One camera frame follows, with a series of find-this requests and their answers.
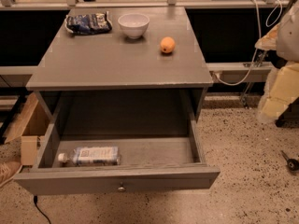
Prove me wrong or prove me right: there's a black power cable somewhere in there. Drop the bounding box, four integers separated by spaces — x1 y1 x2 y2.
33 195 52 224

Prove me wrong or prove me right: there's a clear blue plastic bottle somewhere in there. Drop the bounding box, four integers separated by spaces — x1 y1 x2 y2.
57 147 121 166

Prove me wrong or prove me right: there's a black tool on floor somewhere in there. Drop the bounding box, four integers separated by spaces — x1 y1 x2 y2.
281 151 299 171

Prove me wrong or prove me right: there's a round metal drawer knob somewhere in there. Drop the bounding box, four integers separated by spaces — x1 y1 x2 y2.
118 182 126 192

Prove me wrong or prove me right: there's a blue chip bag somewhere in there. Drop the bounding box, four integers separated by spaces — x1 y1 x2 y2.
64 11 112 35

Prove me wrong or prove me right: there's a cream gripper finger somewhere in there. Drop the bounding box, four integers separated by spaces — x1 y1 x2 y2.
257 62 299 123
255 24 279 51

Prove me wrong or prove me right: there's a grey wooden cabinet counter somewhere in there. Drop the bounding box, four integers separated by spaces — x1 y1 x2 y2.
25 6 215 123

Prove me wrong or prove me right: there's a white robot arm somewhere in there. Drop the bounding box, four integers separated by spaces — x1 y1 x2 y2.
255 1 299 123

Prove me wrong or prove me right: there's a metal stand pole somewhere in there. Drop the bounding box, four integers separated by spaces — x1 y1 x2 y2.
240 51 270 108

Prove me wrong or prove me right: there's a grey open top drawer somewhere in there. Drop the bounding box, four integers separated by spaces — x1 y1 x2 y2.
16 90 220 195

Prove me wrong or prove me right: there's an orange fruit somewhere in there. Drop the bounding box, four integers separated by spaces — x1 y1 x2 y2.
160 36 176 54

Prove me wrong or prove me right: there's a white cable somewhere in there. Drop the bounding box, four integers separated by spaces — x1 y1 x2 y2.
213 0 284 87

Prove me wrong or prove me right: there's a wooden box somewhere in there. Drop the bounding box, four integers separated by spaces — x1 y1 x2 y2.
5 93 50 166

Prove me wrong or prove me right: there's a white ceramic bowl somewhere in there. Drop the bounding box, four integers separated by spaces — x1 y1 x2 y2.
118 13 150 39

